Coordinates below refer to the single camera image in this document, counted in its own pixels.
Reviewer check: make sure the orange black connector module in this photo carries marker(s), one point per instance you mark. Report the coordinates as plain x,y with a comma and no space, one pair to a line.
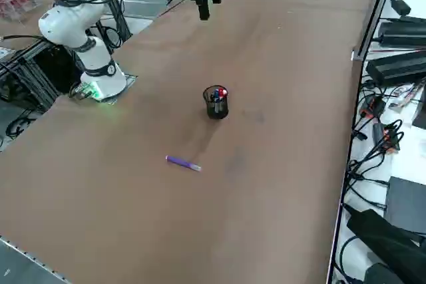
374,107
379,132

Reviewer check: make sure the red capped marker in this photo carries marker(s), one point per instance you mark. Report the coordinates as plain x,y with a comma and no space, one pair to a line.
224,91

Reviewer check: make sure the aluminium table edge rail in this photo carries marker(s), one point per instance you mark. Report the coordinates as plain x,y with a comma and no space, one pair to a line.
33,261

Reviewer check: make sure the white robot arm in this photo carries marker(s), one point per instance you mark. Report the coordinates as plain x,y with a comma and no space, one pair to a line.
90,61

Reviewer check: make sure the blue capped marker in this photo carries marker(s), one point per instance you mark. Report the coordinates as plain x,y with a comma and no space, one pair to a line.
216,92

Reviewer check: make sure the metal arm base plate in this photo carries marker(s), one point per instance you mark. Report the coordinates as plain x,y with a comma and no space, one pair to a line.
131,79

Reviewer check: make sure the purple marker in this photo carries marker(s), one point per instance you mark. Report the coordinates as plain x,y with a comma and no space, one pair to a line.
183,163

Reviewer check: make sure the dark grey flat box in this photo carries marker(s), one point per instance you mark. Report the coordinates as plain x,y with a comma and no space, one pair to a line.
407,204

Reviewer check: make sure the small black power adapter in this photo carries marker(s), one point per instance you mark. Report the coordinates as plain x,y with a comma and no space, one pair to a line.
401,6

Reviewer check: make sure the large black bulky object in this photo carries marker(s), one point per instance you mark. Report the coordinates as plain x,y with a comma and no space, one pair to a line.
382,230

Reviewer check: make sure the black equipment box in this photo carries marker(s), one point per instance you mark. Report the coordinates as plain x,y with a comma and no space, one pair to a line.
53,68

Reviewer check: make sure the black mesh pen holder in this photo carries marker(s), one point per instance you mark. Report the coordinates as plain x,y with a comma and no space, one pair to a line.
218,111

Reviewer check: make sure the long black power supply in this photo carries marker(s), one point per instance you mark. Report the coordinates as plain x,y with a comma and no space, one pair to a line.
402,33
396,68

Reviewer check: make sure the aluminium frame post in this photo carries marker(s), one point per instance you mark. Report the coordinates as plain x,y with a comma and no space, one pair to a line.
372,14

